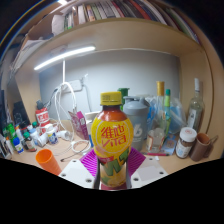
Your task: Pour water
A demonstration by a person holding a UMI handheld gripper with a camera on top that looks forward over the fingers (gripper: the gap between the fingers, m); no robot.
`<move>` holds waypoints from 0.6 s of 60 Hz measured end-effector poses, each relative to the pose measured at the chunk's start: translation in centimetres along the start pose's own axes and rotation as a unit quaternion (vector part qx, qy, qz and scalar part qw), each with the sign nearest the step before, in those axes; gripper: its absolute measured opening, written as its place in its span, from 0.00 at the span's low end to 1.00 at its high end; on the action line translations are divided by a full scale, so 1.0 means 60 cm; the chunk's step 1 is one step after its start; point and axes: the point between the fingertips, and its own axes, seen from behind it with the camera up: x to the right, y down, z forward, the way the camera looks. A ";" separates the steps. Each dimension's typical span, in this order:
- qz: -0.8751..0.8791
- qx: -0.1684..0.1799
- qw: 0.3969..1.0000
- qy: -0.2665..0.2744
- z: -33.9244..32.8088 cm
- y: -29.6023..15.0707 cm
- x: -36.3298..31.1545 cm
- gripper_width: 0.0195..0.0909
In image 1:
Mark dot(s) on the red and white canister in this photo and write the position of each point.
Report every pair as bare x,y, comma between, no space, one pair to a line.
42,120

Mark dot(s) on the white-lidded brown jar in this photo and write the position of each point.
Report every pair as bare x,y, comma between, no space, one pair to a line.
185,143

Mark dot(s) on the brown mug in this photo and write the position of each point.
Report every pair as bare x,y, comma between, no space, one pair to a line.
198,146

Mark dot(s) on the blue and white tissue box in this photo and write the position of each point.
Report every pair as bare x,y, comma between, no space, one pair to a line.
90,118

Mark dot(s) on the small white pill bottle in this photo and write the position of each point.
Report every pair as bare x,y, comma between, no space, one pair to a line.
51,136

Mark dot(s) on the small white blue-labelled bottle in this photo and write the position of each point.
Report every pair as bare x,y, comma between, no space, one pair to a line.
18,146

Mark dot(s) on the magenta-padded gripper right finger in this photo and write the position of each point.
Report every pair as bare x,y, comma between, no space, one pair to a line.
148,170

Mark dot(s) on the clear bottle with yellow cap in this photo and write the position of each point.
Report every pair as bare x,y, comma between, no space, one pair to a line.
158,133

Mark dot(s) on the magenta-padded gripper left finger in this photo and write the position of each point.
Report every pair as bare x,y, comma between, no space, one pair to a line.
78,171

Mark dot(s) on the white LED light bar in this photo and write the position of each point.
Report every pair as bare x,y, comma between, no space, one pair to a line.
65,57

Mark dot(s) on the magenta carton box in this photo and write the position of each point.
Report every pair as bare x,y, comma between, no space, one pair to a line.
80,125

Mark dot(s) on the yellow-labelled tea drink bottle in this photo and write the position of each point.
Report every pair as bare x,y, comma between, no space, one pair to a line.
111,133

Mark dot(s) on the white power strip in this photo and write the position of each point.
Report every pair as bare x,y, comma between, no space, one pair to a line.
74,86

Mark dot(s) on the tall clear glass bottle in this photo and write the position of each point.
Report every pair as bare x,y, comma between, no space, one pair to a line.
196,110

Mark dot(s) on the small green bottle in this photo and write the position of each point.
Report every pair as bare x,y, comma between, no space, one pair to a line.
11,131

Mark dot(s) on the blue plastic bag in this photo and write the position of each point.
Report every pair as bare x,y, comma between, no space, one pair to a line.
178,113

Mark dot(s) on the green plastic bottle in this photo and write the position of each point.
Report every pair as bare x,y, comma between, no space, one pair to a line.
124,95

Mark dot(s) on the orange plastic cup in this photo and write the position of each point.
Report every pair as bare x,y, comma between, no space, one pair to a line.
47,160

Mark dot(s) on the wooden shelf unit with books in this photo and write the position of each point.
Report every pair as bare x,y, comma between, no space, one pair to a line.
116,33

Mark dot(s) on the clear bottle with green cap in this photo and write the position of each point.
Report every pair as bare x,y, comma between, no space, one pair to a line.
167,106

